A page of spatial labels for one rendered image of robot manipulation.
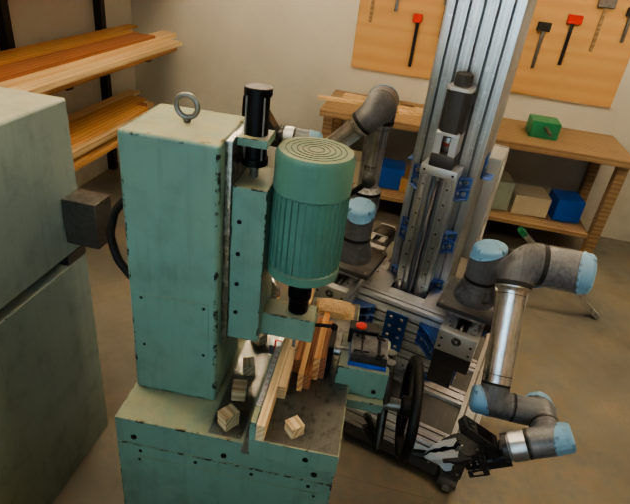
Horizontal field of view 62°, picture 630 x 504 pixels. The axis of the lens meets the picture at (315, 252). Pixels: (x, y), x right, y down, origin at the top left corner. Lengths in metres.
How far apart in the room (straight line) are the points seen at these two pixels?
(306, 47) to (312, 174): 3.51
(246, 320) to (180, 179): 0.40
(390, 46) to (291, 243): 3.39
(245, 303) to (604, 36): 3.73
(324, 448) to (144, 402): 0.51
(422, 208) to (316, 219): 0.93
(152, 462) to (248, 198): 0.78
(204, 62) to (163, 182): 3.73
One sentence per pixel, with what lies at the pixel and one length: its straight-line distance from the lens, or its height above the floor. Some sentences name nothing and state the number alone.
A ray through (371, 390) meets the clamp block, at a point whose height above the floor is 0.90.
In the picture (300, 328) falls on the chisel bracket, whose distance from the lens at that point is 1.35.
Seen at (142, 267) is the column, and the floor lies 1.19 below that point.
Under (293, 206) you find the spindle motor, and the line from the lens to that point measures 1.13.
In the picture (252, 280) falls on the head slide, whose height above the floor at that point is 1.19.
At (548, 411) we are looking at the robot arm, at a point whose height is 0.93.
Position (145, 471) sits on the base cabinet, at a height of 0.61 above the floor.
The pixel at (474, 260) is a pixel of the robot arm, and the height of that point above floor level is 0.99.
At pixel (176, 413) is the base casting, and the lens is 1.47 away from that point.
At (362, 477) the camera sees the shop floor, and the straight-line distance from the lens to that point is 2.39.
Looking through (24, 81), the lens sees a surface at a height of 1.09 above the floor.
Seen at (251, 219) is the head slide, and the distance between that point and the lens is 1.18.
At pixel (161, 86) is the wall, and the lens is 5.08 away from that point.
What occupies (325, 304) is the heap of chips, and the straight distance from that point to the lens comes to 1.65.
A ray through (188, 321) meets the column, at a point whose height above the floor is 1.06.
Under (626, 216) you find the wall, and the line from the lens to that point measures 5.08.
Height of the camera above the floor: 1.89
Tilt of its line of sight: 30 degrees down
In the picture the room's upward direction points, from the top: 7 degrees clockwise
